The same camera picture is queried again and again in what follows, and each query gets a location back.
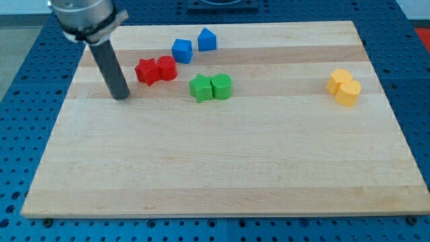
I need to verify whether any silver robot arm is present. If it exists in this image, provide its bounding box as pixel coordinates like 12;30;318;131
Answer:
47;0;128;46

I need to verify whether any green star block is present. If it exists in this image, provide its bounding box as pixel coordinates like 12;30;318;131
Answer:
189;74;213;103

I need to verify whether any red star block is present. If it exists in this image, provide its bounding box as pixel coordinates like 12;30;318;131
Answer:
134;58;161;86

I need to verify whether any green cylinder block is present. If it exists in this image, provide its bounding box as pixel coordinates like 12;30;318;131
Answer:
211;73;232;100

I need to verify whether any light wooden board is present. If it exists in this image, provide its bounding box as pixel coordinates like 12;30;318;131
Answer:
21;21;429;218

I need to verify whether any red cylinder block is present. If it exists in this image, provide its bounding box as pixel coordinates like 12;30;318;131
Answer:
157;55;177;81

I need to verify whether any blue cube block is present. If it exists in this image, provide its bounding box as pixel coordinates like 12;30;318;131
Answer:
171;39;193;64

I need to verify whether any blue pentagon block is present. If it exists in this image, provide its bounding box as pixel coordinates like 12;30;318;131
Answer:
198;28;217;52

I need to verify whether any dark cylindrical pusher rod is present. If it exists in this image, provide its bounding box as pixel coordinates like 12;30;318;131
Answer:
89;40;130;100

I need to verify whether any yellow hexagon block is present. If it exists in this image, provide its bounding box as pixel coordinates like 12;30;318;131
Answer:
326;69;353;95

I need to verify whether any yellow heart block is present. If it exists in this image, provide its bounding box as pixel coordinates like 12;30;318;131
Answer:
335;80;361;107

